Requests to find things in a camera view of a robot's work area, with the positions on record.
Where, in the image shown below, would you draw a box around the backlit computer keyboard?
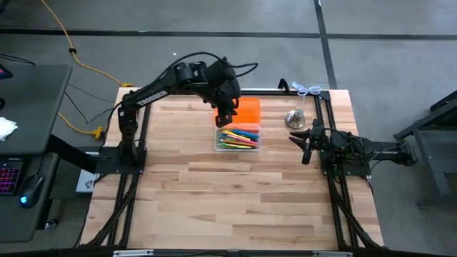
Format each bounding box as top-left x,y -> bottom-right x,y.
0,158 -> 24,197

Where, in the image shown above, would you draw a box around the yellow highlighter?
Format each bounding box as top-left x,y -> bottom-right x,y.
218,131 -> 243,141

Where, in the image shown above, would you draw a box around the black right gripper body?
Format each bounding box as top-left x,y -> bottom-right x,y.
301,119 -> 326,166

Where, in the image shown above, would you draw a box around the black metal cart frame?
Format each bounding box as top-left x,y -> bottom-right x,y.
393,89 -> 457,208

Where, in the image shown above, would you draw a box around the orange pencil with eraser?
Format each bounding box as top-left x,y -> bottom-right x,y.
223,138 -> 258,148

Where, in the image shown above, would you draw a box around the black computer mouse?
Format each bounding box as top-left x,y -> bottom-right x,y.
17,173 -> 44,209

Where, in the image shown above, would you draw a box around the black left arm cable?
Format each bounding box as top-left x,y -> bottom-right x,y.
156,51 -> 259,81

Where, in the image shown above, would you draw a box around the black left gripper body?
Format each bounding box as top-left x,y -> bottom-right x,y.
201,56 -> 243,114

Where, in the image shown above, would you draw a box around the black office desk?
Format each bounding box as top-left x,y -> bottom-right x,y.
0,64 -> 74,244

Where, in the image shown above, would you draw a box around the white printed box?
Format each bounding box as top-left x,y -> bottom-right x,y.
76,169 -> 98,193

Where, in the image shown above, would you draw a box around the white crumpled tissue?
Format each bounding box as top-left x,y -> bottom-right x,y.
0,116 -> 19,142

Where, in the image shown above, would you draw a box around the yellow extension cable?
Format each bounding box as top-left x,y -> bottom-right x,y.
58,112 -> 105,139
40,0 -> 134,89

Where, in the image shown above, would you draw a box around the thin black cable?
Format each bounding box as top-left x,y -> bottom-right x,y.
0,53 -> 36,66
66,82 -> 116,104
64,91 -> 115,126

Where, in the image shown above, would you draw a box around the black aluminium table frame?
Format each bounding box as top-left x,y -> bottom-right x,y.
76,78 -> 386,251

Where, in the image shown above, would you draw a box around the white bundled cable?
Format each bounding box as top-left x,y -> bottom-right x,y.
291,81 -> 322,109

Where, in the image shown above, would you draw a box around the clear pencil box orange lid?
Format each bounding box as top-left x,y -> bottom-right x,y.
213,96 -> 263,153

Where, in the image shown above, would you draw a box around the silver metal bracket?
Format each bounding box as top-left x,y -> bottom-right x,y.
113,249 -> 154,257
313,251 -> 353,257

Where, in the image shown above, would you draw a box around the pink pen blue tip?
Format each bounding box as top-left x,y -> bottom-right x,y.
228,133 -> 258,146

